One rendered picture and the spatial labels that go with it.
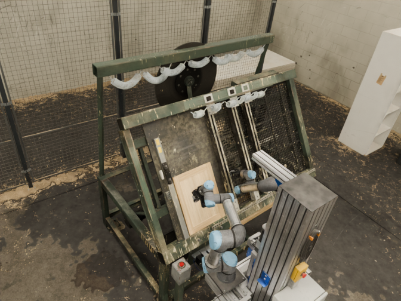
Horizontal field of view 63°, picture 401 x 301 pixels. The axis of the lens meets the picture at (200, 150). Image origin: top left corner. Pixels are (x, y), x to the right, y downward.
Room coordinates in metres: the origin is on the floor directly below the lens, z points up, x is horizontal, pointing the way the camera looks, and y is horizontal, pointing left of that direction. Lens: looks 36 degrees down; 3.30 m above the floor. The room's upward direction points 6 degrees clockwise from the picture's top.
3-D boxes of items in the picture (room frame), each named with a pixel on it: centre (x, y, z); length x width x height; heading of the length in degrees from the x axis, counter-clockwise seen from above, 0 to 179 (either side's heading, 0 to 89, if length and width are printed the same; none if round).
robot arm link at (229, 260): (1.49, -0.30, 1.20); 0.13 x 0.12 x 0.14; 104
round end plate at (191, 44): (3.18, 0.20, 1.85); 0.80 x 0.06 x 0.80; 132
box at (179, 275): (1.61, 0.05, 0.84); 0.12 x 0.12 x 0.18; 42
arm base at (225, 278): (1.49, -0.31, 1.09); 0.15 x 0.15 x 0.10
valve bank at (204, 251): (1.95, -0.23, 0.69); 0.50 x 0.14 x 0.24; 132
